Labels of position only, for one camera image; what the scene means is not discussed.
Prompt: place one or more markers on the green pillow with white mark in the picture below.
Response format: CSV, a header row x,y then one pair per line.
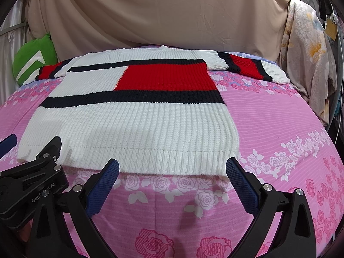
x,y
31,57

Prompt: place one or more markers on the floral cream hanging cloth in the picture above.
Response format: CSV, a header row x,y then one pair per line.
x,y
307,58

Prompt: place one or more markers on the white red navy knit sweater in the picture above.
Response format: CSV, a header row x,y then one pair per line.
x,y
157,111

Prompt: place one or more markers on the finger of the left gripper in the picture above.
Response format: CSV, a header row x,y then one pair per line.
x,y
7,144

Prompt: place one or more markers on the beige curtain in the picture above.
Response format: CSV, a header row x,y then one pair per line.
x,y
78,27

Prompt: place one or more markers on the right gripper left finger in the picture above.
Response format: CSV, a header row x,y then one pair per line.
x,y
84,201

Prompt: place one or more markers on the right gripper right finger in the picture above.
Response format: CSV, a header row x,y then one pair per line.
x,y
295,235

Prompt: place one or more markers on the yellow paper tag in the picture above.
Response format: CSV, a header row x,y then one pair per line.
x,y
331,29

